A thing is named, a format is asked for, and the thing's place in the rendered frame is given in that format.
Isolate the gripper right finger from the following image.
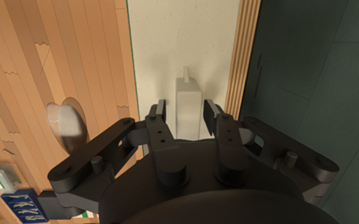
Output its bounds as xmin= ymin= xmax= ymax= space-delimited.
xmin=203 ymin=99 xmax=340 ymax=187

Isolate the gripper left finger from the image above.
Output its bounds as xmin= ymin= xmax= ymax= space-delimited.
xmin=47 ymin=99 xmax=190 ymax=194

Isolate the blue tray of screws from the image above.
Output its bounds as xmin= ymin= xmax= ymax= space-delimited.
xmin=0 ymin=187 xmax=49 ymax=224

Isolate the green and white card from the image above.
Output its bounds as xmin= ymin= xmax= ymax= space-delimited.
xmin=72 ymin=210 xmax=100 ymax=219

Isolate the black ribbed block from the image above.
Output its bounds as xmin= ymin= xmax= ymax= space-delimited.
xmin=37 ymin=190 xmax=72 ymax=221

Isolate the cream plywood-edged wall board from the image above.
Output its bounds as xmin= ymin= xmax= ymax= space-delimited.
xmin=125 ymin=0 xmax=262 ymax=140

